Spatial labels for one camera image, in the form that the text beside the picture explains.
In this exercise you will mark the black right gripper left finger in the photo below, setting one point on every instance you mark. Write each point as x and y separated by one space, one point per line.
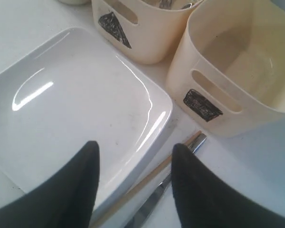
65 200

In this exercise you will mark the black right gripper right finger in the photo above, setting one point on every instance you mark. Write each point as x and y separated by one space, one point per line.
203 200

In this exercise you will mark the steel knife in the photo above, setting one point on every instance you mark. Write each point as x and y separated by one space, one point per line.
143 213

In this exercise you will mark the steel spoon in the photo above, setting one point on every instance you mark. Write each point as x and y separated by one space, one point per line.
187 6

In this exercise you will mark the small steel fork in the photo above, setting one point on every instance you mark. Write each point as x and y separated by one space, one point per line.
165 4

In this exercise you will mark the white square plate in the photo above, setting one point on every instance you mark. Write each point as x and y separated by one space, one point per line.
72 89

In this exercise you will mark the cream bin with square mark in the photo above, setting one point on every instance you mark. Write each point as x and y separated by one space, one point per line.
228 72

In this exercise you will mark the cream bin with triangle mark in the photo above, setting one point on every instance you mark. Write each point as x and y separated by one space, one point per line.
140 29

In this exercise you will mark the cream bin with circle mark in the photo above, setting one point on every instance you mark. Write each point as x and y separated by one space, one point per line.
75 2

